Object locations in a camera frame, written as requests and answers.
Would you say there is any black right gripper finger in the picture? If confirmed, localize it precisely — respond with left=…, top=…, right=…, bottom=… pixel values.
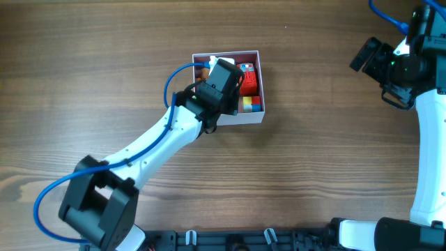
left=362, top=43, right=395, bottom=84
left=349, top=37, right=382, bottom=72

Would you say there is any brown plush toy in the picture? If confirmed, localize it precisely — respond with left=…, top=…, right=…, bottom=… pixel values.
left=194, top=67, right=210, bottom=82

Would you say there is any red toy fire truck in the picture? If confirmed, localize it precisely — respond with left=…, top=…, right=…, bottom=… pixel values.
left=237, top=63, right=258, bottom=96

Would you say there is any colourful puzzle cube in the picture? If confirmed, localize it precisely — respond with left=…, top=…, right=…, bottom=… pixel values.
left=242, top=96, right=262, bottom=113

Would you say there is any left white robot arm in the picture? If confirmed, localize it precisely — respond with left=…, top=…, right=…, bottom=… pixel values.
left=59, top=58, right=244, bottom=250

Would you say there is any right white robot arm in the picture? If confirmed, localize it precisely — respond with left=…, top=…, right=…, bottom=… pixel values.
left=321, top=1, right=445, bottom=250

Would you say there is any white box pink inside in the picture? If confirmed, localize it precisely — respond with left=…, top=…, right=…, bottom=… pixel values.
left=192, top=50, right=265, bottom=126

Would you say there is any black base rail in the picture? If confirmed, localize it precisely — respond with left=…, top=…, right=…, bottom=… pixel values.
left=139, top=228, right=338, bottom=251

